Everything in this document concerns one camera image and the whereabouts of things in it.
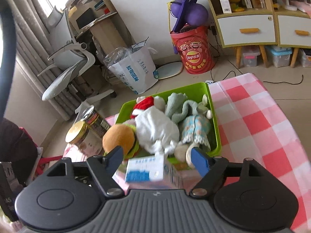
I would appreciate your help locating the bunny doll blue dress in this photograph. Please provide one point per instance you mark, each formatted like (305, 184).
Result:
(193, 133)

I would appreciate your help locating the white cloth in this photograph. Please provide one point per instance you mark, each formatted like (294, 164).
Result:
(156, 132)

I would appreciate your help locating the blue white milk carton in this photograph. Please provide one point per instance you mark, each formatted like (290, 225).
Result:
(153, 172)

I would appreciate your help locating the clear storage box blue lid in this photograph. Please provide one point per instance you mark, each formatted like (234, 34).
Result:
(278, 56)

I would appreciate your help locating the white office chair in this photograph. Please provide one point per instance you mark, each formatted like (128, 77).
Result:
(72, 58)

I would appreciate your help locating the wooden shelf cabinet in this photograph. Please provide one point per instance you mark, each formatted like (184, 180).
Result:
(262, 23)

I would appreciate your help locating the red white checkered tablecloth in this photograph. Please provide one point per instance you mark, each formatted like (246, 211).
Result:
(251, 124)

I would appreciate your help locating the green plastic bin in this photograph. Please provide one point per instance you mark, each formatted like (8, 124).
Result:
(209, 116)

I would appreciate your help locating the santa claus plush toy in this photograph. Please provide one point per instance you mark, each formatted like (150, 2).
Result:
(143, 103)

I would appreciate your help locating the purple balance ball toy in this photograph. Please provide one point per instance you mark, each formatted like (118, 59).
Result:
(188, 12)

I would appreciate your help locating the black yellow drink can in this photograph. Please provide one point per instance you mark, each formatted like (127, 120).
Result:
(95, 121)

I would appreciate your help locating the grey green fuzzy sock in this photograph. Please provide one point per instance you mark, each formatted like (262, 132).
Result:
(179, 107)

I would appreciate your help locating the gold lid snack jar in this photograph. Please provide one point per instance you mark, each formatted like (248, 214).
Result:
(86, 140)

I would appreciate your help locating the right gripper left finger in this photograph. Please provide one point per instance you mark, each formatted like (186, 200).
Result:
(102, 169)

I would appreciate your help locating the red snack bucket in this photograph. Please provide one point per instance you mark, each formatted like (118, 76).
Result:
(193, 47)

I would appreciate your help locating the plush hamburger toy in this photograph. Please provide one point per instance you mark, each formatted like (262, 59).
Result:
(123, 135)

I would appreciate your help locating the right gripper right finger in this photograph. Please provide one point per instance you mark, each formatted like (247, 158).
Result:
(212, 170)

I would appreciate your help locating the clear storage box pink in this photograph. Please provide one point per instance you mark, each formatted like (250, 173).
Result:
(250, 55)

